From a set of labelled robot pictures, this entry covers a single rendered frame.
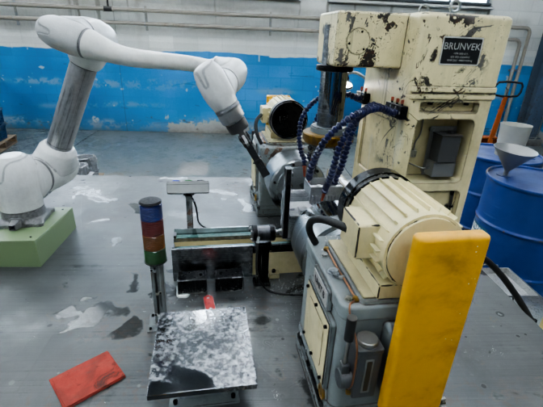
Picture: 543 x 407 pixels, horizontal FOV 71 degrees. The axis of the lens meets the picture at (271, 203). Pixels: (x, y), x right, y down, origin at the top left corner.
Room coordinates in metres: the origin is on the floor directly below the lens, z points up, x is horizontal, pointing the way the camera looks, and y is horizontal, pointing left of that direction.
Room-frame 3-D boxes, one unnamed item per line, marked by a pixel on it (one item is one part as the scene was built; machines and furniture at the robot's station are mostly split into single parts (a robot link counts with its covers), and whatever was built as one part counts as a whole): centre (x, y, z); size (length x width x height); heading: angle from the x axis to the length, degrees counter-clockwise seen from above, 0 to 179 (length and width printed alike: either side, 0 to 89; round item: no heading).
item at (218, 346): (0.73, 0.16, 0.86); 0.27 x 0.24 x 0.12; 10
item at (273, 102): (1.94, 0.00, 1.16); 0.33 x 0.26 x 0.42; 10
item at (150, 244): (0.93, 0.33, 1.10); 0.06 x 0.06 x 0.04
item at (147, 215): (0.93, 0.33, 1.19); 0.06 x 0.06 x 0.04
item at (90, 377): (0.71, 0.46, 0.80); 0.15 x 0.12 x 0.01; 134
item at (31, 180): (1.41, 1.01, 1.07); 0.18 x 0.16 x 0.22; 171
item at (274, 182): (1.67, -0.09, 1.04); 0.37 x 0.25 x 0.25; 10
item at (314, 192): (1.33, -0.19, 1.11); 0.12 x 0.11 x 0.07; 100
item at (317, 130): (1.33, -0.19, 1.43); 0.18 x 0.18 x 0.48
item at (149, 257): (0.93, 0.33, 1.05); 0.06 x 0.06 x 0.04
